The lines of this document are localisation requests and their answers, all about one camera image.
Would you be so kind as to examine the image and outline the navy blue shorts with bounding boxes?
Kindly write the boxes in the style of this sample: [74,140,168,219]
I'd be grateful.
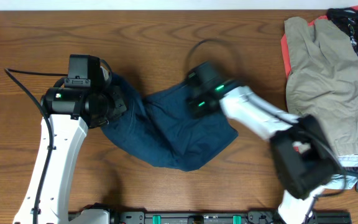
[101,74,238,171]

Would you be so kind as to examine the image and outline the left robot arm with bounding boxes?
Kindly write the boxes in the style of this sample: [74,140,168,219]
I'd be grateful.
[13,85,126,223]

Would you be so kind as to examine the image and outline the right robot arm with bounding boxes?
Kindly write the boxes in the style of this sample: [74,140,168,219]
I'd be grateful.
[185,62,351,223]

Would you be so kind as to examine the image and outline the khaki beige shorts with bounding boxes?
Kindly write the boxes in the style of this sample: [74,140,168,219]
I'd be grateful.
[285,17,358,156]

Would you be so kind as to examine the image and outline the light blue white garment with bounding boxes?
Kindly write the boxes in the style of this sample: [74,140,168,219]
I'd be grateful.
[325,154,358,190]

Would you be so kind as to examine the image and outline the black printed garment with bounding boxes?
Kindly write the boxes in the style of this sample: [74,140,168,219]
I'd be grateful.
[326,7,358,56]

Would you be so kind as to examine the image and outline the orange red garment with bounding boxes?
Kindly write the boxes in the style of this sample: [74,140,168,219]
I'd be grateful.
[281,6,358,78]

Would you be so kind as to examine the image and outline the left black cable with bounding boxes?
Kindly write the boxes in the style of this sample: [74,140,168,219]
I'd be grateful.
[4,58,113,224]

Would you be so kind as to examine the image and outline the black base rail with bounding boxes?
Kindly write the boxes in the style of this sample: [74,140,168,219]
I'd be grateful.
[68,203,352,224]

